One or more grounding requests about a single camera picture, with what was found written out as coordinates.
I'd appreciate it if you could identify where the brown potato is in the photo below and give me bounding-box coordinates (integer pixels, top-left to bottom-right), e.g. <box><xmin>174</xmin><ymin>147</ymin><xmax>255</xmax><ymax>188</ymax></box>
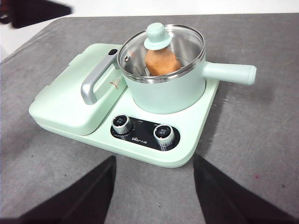
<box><xmin>144</xmin><ymin>44</ymin><xmax>183</xmax><ymax>77</ymax></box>

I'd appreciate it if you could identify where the silver control knob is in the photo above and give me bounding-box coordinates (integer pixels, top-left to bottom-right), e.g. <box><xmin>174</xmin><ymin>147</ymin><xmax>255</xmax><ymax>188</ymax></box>
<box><xmin>153</xmin><ymin>125</ymin><xmax>177</xmax><ymax>147</ymax></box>
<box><xmin>111</xmin><ymin>114</ymin><xmax>135</xmax><ymax>136</ymax></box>

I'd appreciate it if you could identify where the glass pot lid green knob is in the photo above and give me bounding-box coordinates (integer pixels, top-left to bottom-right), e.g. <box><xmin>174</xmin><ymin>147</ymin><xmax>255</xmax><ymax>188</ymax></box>
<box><xmin>116</xmin><ymin>22</ymin><xmax>206</xmax><ymax>82</ymax></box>

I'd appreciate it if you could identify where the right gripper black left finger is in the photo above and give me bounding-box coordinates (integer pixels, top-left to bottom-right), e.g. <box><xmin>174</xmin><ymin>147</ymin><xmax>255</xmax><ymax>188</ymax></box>
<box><xmin>18</xmin><ymin>155</ymin><xmax>117</xmax><ymax>224</ymax></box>

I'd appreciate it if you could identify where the mint green handled pot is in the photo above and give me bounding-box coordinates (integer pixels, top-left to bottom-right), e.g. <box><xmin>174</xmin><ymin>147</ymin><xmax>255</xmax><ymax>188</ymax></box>
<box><xmin>116</xmin><ymin>23</ymin><xmax>257</xmax><ymax>115</ymax></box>

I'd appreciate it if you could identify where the mint green breakfast machine base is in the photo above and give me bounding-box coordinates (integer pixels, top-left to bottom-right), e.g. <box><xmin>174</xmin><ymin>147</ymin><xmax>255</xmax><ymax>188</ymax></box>
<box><xmin>28</xmin><ymin>43</ymin><xmax>220</xmax><ymax>168</ymax></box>

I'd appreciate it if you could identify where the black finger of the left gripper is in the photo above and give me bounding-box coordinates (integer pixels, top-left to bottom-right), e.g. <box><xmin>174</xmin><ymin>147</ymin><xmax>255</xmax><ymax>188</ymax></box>
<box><xmin>0</xmin><ymin>0</ymin><xmax>73</xmax><ymax>30</ymax></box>

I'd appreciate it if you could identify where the green griddle cover silver handle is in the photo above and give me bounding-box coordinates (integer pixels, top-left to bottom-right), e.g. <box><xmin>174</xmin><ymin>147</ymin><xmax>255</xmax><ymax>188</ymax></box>
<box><xmin>28</xmin><ymin>43</ymin><xmax>128</xmax><ymax>136</ymax></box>

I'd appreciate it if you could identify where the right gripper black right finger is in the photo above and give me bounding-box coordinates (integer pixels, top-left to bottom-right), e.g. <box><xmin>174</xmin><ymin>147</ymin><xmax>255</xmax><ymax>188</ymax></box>
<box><xmin>192</xmin><ymin>154</ymin><xmax>299</xmax><ymax>224</ymax></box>

